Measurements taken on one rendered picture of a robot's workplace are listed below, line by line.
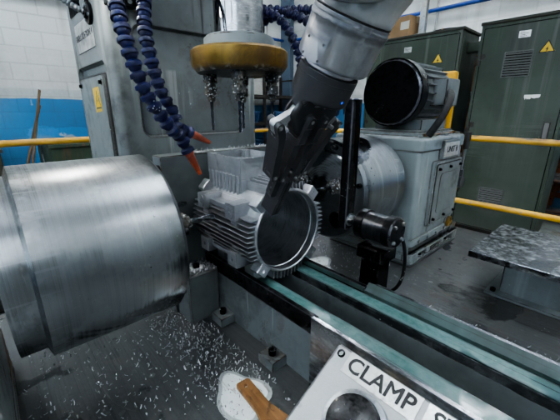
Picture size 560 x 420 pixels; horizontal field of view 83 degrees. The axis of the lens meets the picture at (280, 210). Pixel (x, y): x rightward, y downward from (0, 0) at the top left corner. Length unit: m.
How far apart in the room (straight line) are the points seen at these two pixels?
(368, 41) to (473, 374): 0.43
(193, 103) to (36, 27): 4.97
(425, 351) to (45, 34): 5.60
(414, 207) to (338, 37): 0.64
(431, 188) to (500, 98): 2.63
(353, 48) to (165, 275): 0.35
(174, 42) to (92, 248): 0.53
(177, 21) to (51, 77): 4.89
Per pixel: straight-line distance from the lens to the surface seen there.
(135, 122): 0.76
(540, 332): 0.87
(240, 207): 0.55
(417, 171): 0.91
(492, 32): 3.67
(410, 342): 0.56
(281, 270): 0.61
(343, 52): 0.38
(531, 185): 3.55
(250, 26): 0.64
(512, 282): 0.95
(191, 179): 0.68
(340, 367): 0.23
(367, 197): 0.73
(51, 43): 5.71
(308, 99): 0.40
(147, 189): 0.45
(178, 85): 0.81
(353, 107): 0.62
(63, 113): 5.65
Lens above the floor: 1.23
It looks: 17 degrees down
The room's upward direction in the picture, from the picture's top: straight up
